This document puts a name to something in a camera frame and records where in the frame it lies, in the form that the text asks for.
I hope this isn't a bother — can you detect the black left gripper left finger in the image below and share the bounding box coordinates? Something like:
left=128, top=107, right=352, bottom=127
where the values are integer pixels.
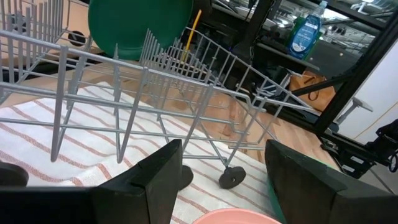
left=91, top=139, right=183, bottom=224

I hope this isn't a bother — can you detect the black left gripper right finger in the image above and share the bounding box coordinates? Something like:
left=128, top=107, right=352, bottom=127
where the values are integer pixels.
left=266, top=139, right=398, bottom=224

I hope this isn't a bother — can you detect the salmon pink plate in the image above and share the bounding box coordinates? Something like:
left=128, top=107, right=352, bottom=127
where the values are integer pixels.
left=192, top=208, right=282, bottom=224

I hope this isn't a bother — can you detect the dark green plate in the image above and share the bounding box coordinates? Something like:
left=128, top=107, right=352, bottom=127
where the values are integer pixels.
left=88, top=0, right=193, bottom=61

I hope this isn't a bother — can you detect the brown paper bag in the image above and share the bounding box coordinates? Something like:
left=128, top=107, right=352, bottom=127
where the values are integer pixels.
left=287, top=70, right=336, bottom=112

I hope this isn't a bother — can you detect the grey metal stand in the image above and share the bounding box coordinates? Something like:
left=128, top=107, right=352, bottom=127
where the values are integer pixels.
left=335, top=96, right=374, bottom=125

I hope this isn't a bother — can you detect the white red-striped towel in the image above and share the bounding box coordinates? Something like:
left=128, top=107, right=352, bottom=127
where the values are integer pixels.
left=0, top=81, right=276, bottom=224

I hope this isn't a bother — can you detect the blue dish soap bottle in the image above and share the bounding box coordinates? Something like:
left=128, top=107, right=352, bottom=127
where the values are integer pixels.
left=287, top=0, right=329, bottom=60

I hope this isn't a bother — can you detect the light wood desk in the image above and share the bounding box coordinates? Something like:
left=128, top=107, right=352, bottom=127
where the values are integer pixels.
left=0, top=0, right=103, bottom=66

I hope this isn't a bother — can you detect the grey wire dish rack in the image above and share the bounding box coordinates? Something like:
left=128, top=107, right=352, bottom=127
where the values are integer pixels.
left=0, top=0, right=315, bottom=190

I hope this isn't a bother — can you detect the black aluminium frame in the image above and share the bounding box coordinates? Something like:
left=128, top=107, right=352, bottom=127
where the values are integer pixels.
left=236, top=0, right=398, bottom=181

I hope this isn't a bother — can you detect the yellow cable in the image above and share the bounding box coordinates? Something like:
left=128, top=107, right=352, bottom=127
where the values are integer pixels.
left=182, top=9, right=203, bottom=62

